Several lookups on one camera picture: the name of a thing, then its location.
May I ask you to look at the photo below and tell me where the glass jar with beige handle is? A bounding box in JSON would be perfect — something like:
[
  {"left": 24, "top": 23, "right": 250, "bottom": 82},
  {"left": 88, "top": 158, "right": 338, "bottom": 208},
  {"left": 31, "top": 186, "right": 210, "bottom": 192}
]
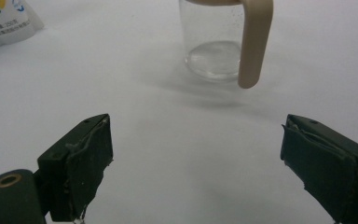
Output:
[{"left": 178, "top": 0, "right": 274, "bottom": 90}]

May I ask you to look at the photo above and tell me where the white bag with vegetable print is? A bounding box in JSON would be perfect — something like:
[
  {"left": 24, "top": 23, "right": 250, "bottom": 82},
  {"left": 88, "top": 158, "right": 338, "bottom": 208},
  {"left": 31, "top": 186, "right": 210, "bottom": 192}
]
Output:
[{"left": 0, "top": 0, "right": 46, "bottom": 49}]

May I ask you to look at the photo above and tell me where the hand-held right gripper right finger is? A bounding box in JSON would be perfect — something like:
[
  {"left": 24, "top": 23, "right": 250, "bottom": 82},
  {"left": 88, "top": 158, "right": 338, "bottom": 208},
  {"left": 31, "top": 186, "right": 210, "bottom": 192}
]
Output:
[{"left": 280, "top": 113, "right": 358, "bottom": 224}]

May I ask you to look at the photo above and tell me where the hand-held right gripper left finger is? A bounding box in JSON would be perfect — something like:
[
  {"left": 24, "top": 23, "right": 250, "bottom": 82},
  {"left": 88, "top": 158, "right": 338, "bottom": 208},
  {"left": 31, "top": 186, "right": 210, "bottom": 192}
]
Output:
[{"left": 36, "top": 113, "right": 115, "bottom": 223}]

